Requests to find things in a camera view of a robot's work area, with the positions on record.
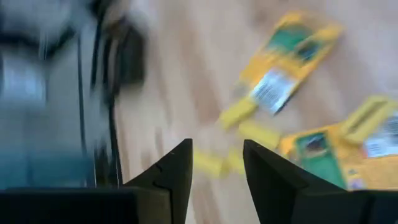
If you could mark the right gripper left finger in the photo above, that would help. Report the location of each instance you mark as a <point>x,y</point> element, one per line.
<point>174,174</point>

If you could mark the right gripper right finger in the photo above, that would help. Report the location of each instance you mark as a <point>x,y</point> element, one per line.
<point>273,186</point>

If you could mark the yellow crayon pack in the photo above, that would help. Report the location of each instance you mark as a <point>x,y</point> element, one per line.
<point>342,158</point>
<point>289,59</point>

